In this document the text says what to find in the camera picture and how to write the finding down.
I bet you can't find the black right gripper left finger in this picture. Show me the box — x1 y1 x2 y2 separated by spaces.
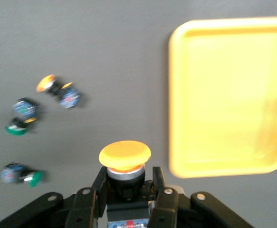
0 166 108 228

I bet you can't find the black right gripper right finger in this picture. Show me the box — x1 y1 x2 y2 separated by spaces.
149 166 255 228

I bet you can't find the yellow mushroom push button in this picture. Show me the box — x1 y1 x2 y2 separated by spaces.
98 140 152 228
35 74 83 110

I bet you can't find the green mushroom push button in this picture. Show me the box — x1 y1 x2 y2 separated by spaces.
0 162 47 189
4 96 41 137

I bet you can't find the yellow plastic tray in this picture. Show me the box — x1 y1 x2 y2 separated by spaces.
168 16 277 179

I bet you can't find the dark grey table mat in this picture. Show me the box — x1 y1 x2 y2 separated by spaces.
0 0 277 228

